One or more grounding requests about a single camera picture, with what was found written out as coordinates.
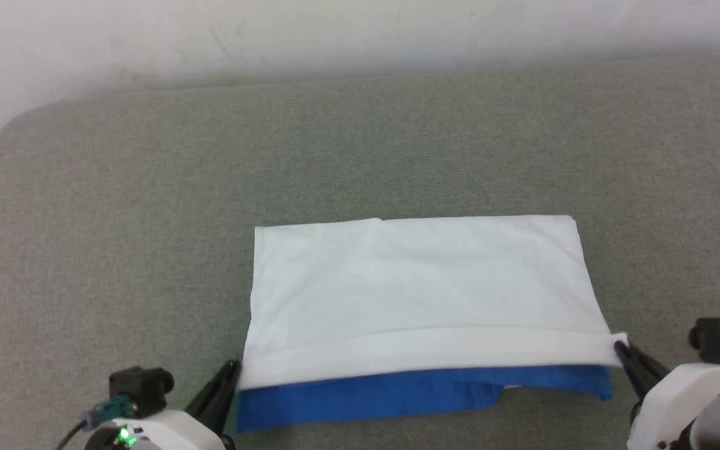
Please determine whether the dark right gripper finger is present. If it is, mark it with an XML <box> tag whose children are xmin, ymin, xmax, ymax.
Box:
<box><xmin>612</xmin><ymin>341</ymin><xmax>672</xmax><ymax>401</ymax></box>

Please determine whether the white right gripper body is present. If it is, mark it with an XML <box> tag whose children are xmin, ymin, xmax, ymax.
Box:
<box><xmin>626</xmin><ymin>361</ymin><xmax>720</xmax><ymax>450</ymax></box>

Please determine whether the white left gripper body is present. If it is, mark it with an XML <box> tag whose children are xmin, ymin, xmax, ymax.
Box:
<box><xmin>84</xmin><ymin>409</ymin><xmax>228</xmax><ymax>450</ymax></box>

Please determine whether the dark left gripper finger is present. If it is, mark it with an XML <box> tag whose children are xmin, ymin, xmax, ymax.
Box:
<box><xmin>184</xmin><ymin>359</ymin><xmax>243</xmax><ymax>435</ymax></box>

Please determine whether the blue and white garment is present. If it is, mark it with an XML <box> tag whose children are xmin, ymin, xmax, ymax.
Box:
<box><xmin>235</xmin><ymin>215</ymin><xmax>629</xmax><ymax>434</ymax></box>

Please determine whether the grey fabric sofa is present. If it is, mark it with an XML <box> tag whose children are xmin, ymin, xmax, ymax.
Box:
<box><xmin>0</xmin><ymin>52</ymin><xmax>720</xmax><ymax>450</ymax></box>

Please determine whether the black cable with teal plug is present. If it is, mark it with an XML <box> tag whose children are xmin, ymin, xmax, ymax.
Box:
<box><xmin>54</xmin><ymin>395</ymin><xmax>137</xmax><ymax>450</ymax></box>

